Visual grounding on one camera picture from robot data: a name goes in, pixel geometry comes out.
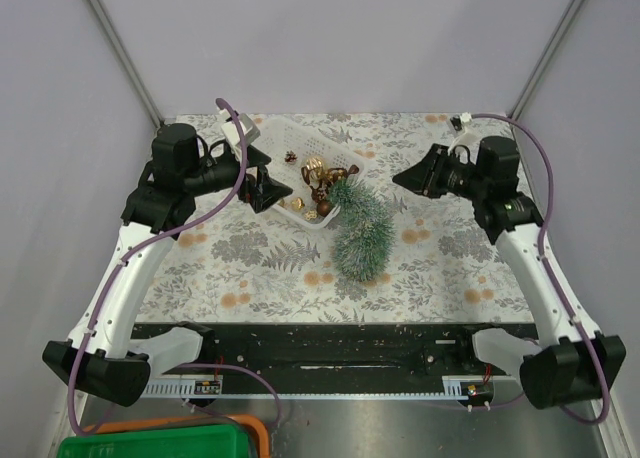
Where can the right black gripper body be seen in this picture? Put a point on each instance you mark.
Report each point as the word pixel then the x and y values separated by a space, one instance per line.
pixel 471 185

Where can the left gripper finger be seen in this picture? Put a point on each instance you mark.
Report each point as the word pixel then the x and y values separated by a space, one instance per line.
pixel 265 192
pixel 256 158

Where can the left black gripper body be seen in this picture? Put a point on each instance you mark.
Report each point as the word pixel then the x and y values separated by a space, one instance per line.
pixel 214 174

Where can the white plastic basket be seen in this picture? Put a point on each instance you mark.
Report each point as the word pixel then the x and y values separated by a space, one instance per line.
pixel 303 159

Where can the small green christmas tree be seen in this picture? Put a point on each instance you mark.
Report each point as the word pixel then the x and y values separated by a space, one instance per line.
pixel 364 241

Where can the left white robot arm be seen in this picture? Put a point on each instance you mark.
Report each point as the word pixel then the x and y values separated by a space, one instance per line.
pixel 98 357

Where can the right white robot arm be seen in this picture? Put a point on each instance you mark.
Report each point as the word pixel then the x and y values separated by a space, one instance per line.
pixel 572 360

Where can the small gold bauble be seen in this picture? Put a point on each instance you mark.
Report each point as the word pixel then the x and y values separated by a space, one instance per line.
pixel 298 204

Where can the small pine cone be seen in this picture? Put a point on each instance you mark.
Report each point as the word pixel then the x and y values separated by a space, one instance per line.
pixel 289 156

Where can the large gold striped bauble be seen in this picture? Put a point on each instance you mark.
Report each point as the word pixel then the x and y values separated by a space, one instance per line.
pixel 313 170

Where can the brown shiny bauble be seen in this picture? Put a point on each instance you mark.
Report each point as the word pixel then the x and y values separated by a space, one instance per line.
pixel 324 207

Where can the floral patterned table mat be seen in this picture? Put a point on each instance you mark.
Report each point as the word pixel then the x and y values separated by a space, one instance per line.
pixel 247 267

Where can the orange plastic bin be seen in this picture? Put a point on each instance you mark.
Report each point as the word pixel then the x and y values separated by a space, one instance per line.
pixel 252 427

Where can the green plastic bin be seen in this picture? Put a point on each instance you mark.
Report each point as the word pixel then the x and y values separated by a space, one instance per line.
pixel 202 441

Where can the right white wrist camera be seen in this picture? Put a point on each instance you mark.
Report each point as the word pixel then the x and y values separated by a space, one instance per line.
pixel 461 126

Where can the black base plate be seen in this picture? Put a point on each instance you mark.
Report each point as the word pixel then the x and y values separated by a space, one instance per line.
pixel 339 359

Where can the white slotted cable duct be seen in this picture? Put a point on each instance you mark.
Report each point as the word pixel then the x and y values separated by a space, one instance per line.
pixel 184 387

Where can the aluminium frame rail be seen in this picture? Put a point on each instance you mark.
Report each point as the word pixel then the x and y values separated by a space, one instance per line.
pixel 496 385

